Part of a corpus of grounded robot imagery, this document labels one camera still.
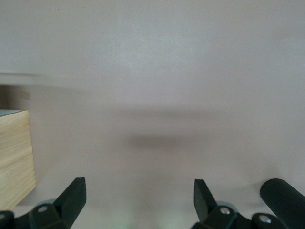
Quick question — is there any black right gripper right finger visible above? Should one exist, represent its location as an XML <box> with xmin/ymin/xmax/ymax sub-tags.
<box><xmin>190</xmin><ymin>178</ymin><xmax>286</xmax><ymax>229</ymax></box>

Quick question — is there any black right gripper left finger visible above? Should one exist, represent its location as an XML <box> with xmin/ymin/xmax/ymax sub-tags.
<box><xmin>0</xmin><ymin>177</ymin><xmax>86</xmax><ymax>229</ymax></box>

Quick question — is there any light wooden drawer cabinet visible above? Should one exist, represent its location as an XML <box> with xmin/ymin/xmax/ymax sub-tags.
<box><xmin>0</xmin><ymin>109</ymin><xmax>37</xmax><ymax>212</ymax></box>

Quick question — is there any black ribbed cylinder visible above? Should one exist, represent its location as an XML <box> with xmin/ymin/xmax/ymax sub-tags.
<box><xmin>259</xmin><ymin>178</ymin><xmax>305</xmax><ymax>229</ymax></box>

